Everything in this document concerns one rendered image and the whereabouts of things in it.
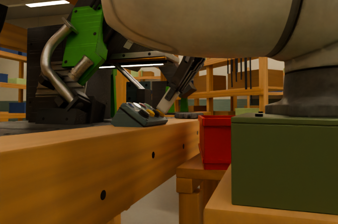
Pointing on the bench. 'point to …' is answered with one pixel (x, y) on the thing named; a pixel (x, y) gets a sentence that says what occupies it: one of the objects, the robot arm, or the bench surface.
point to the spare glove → (187, 115)
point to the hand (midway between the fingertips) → (168, 100)
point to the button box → (135, 117)
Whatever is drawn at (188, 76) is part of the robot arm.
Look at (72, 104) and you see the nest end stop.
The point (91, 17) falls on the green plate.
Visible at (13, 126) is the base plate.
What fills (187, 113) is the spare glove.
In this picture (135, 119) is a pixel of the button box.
